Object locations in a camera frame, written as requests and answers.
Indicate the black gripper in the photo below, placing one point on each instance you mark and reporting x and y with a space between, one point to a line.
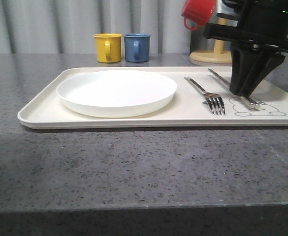
263 22

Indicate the wooden mug tree stand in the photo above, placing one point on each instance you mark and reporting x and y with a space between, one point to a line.
217 55

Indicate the blue enamel mug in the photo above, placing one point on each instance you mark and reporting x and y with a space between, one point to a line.
137 47

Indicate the cream rabbit print tray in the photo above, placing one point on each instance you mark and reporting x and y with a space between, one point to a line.
187 108

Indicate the yellow enamel mug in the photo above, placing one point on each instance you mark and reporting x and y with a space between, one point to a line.
108 47

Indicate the red enamel mug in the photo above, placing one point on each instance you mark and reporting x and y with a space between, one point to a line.
198 11

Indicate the white round plate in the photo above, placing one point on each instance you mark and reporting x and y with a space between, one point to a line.
117 93

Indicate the silver metal fork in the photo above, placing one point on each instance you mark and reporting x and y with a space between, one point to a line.
213 100

